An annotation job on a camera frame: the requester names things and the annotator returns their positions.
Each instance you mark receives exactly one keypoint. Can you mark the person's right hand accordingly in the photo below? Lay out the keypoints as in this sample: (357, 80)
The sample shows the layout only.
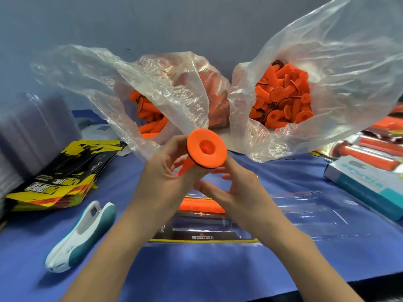
(245, 198)

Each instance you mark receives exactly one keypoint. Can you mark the person's left hand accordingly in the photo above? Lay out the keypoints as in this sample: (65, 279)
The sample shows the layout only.
(160, 191)

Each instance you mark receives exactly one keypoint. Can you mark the yellow black backing card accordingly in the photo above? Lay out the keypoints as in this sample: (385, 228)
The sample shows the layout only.
(189, 232)

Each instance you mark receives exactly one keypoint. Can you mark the teal hand stapler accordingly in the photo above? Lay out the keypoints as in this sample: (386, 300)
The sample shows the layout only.
(79, 239)

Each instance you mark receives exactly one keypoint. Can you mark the stack of clear blister shells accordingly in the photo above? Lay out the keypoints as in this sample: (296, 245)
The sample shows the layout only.
(28, 141)

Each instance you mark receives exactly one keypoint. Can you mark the person's left forearm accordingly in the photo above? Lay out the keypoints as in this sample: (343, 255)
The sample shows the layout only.
(107, 270)

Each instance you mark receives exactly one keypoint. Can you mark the white printed paper sheet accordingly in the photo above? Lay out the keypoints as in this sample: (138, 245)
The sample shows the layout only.
(101, 132)

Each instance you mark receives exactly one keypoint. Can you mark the stack of yellow black cards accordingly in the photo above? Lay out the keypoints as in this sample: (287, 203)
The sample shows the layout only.
(60, 176)

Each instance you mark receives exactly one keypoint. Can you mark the teal white cardboard box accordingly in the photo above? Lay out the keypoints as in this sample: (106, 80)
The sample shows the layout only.
(365, 185)

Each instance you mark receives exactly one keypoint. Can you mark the large clear plastic bag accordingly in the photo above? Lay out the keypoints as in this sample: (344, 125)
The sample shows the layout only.
(359, 53)

